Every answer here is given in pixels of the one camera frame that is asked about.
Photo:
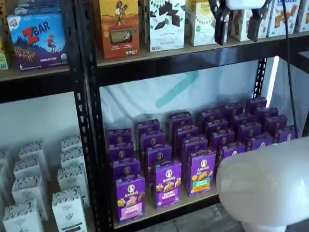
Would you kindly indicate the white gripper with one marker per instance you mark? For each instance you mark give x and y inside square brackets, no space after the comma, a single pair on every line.
[246,4]

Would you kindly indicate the purple Annie's box pink patch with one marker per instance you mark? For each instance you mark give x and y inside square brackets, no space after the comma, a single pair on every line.
[130,200]

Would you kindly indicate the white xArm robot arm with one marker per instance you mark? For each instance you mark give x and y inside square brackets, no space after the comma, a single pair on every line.
[253,181]

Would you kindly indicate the pretzel crackers cheddar box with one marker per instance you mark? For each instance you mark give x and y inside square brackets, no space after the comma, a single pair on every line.
[239,26]

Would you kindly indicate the Simple Mills bars box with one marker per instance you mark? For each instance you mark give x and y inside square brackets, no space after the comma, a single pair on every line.
[201,26]

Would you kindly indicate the pretzel crackers sea salt box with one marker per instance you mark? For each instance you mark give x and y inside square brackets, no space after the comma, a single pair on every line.
[282,19]

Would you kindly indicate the white cracker box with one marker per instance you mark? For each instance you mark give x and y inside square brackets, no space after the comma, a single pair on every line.
[303,14]

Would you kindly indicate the Simple Mills sweet thins box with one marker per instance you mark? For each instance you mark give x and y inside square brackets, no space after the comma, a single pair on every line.
[166,29]

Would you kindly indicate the purple Annie's box brown bunnies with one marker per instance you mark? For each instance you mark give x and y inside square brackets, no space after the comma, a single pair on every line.
[259,142]

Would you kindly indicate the orange box with woman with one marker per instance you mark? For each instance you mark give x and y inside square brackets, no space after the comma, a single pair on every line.
[119,31]

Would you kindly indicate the purple Annie's box yellow patch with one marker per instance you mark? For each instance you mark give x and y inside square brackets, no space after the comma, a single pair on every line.
[231,149]

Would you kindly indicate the purple Annie's box green patch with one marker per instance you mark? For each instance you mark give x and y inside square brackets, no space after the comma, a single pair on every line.
[202,174]

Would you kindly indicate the purple Annie's bunny grahams box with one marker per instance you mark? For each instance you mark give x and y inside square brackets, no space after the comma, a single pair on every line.
[168,186]

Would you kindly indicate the blue Z Bar box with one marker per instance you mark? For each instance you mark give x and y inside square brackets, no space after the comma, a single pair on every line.
[36,6]
[36,41]

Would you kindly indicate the yellow Bobo's box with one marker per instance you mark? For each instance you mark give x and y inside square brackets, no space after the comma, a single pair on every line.
[3,55]

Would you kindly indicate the white patterned carton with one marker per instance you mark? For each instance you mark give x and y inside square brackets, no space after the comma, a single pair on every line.
[71,143]
[29,193]
[27,168]
[72,158]
[21,217]
[68,210]
[31,149]
[3,155]
[71,178]

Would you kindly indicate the black metal frame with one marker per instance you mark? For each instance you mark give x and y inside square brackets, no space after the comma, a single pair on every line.
[304,96]

